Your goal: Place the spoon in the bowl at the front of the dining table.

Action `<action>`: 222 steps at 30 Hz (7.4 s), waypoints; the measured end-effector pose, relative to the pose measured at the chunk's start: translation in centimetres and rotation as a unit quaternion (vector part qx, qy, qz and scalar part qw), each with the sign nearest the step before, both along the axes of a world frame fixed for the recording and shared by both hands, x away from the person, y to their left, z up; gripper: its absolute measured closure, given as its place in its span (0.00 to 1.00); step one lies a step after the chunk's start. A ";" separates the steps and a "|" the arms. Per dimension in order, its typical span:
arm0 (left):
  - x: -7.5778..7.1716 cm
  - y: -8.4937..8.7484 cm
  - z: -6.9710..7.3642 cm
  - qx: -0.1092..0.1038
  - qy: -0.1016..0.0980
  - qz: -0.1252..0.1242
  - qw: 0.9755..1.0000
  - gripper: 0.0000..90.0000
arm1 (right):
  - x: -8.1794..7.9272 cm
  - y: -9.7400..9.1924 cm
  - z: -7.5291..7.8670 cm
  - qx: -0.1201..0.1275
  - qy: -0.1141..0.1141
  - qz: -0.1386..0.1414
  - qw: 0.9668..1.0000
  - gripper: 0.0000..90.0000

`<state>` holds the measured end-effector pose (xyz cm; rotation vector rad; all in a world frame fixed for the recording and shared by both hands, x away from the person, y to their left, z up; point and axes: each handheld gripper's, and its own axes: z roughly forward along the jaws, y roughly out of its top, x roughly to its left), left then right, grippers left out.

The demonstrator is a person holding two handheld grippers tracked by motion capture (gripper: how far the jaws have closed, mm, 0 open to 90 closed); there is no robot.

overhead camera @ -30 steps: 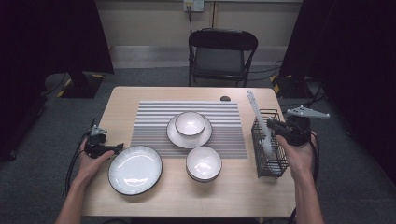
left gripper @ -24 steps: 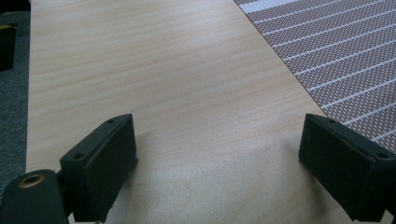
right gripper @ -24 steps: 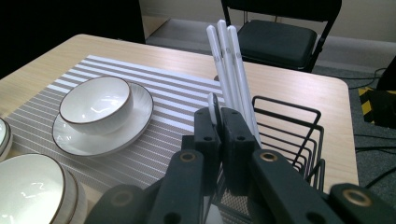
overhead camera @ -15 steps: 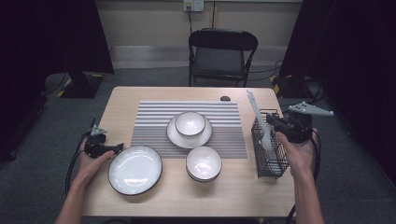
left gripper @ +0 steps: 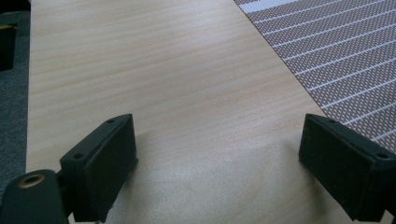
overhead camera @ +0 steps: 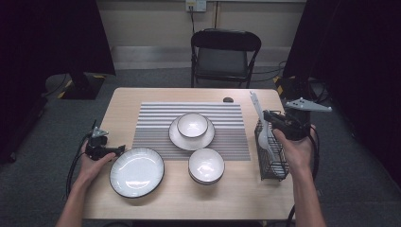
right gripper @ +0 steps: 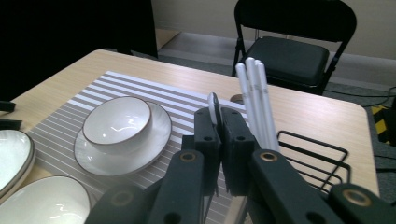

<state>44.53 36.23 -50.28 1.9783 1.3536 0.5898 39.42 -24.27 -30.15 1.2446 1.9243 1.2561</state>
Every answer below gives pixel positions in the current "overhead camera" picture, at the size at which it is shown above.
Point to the person's left hand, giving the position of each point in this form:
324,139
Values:
90,171

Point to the dark round object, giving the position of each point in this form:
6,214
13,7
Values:
228,100

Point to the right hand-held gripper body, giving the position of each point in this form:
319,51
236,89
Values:
294,126

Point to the black folding chair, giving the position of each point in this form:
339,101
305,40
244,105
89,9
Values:
225,41

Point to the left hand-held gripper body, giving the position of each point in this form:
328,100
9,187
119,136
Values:
97,149

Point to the person's right hand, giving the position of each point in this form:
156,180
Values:
298,154

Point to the thin wall conduit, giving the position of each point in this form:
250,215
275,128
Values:
216,15

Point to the grey striped placemat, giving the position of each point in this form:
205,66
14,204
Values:
151,126

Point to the white wall outlet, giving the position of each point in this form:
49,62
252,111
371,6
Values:
200,5

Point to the black stand base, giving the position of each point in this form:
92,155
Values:
82,90
293,90

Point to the black curtain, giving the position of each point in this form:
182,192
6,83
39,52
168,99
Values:
362,63
47,31

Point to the white bowl with dark rim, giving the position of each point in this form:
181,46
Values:
205,183
192,124
205,164

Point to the white plate with dark rim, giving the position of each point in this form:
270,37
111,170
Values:
189,143
135,173

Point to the small black strip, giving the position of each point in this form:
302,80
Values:
94,123

